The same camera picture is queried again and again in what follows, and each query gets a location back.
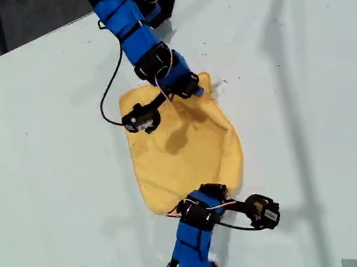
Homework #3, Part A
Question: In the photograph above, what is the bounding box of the black camera box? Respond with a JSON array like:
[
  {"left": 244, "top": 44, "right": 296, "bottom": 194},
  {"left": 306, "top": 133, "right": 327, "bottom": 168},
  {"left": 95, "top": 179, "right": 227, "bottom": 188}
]
[
  {"left": 118, "top": 99, "right": 164, "bottom": 139},
  {"left": 243, "top": 191, "right": 283, "bottom": 233}
]

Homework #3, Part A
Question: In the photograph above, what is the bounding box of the black camera cable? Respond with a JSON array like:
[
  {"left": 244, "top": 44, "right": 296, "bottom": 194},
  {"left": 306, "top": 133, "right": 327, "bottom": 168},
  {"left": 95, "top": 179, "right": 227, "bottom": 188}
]
[
  {"left": 215, "top": 213, "right": 267, "bottom": 238},
  {"left": 86, "top": 16, "right": 137, "bottom": 130}
]

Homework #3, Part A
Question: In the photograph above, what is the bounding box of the short black camera stalk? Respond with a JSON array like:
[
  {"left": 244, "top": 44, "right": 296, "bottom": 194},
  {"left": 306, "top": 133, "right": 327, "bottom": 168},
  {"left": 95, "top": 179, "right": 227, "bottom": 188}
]
[
  {"left": 224, "top": 198, "right": 252, "bottom": 218},
  {"left": 148, "top": 91, "right": 170, "bottom": 112}
]

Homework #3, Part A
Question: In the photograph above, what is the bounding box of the yellow square microfiber towel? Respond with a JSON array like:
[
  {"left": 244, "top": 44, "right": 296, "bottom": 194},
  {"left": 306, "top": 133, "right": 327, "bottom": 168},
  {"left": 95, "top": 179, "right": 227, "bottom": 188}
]
[{"left": 114, "top": 67, "right": 253, "bottom": 222}]

